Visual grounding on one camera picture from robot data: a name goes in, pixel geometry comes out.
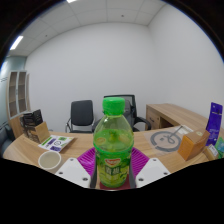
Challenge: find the grey backpack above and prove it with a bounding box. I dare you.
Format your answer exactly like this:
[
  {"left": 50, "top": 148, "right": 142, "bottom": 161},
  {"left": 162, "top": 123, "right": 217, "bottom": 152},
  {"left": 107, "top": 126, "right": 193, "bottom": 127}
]
[{"left": 123, "top": 99, "right": 136, "bottom": 127}]

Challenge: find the small dark brown carton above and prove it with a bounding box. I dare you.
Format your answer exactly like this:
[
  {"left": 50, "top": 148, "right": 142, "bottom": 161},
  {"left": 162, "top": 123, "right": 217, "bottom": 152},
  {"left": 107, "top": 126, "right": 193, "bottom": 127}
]
[{"left": 19, "top": 114, "right": 31, "bottom": 138}]

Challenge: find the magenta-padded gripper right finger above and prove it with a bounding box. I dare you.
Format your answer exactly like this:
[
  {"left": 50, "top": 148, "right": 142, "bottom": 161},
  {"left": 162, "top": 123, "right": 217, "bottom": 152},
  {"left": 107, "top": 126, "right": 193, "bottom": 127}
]
[{"left": 128, "top": 147, "right": 172, "bottom": 189}]

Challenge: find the orange-brown cardboard box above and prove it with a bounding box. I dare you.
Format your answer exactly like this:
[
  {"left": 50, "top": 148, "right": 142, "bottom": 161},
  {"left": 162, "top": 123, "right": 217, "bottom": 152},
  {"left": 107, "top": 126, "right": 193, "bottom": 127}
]
[{"left": 177, "top": 128, "right": 212, "bottom": 162}]

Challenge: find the black sofa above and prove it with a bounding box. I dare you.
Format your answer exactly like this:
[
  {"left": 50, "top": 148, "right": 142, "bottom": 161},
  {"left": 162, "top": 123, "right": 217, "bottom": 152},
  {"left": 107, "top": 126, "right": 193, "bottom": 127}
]
[{"left": 0, "top": 124, "right": 16, "bottom": 158}]

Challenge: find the wooden shelf cabinet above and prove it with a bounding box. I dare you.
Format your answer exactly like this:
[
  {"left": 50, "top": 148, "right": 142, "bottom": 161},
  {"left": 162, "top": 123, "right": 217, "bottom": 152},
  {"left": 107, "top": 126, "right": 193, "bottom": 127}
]
[{"left": 5, "top": 70, "right": 32, "bottom": 139}]

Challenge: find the green drink bottle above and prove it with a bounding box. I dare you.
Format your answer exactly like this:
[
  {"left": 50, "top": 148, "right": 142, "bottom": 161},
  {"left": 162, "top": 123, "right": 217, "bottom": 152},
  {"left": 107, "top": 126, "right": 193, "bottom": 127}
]
[{"left": 92, "top": 96, "right": 135, "bottom": 189}]

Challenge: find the yellow-brown snack packet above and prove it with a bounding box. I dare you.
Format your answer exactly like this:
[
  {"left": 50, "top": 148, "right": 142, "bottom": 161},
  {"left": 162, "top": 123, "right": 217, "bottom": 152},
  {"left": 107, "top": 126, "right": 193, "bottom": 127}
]
[{"left": 203, "top": 144, "right": 219, "bottom": 161}]

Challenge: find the black visitor chair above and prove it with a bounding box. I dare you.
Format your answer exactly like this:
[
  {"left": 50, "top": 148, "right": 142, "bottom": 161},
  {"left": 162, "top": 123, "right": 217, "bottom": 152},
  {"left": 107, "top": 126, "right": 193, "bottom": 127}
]
[{"left": 65, "top": 99, "right": 97, "bottom": 134}]

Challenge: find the white sheet with grey ring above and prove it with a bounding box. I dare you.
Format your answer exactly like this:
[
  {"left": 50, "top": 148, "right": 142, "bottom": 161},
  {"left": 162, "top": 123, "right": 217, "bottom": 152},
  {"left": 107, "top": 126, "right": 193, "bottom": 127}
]
[{"left": 148, "top": 124, "right": 194, "bottom": 157}]

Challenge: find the brown cardboard carton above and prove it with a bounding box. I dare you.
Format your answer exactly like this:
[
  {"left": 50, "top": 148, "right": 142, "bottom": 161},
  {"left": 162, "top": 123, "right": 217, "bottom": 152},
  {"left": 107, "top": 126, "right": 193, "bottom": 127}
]
[{"left": 27, "top": 121, "right": 51, "bottom": 144}]

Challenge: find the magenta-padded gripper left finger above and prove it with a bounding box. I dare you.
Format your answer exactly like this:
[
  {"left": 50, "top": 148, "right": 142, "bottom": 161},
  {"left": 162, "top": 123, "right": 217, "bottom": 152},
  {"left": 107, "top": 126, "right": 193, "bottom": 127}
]
[{"left": 54, "top": 147, "right": 98, "bottom": 190}]

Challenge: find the white and pink mug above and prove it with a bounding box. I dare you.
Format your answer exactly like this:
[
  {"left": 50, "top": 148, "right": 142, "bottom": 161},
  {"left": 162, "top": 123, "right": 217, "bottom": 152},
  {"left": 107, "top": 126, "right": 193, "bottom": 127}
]
[{"left": 37, "top": 150, "right": 63, "bottom": 174}]

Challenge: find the purple standing pouch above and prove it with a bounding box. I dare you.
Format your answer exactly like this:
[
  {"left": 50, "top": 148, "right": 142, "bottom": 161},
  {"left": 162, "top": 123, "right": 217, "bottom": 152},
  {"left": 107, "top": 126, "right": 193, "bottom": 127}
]
[{"left": 205, "top": 101, "right": 224, "bottom": 147}]

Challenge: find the black mesh office chair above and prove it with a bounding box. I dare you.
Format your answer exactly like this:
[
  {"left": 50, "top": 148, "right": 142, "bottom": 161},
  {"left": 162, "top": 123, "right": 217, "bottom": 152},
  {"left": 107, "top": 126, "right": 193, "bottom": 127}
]
[{"left": 94, "top": 94, "right": 153, "bottom": 133}]

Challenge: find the printed white leaflet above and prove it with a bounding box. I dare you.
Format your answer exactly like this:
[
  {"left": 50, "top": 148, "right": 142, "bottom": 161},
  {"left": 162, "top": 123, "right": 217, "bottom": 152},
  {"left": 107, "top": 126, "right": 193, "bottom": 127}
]
[{"left": 37, "top": 134, "right": 76, "bottom": 154}]

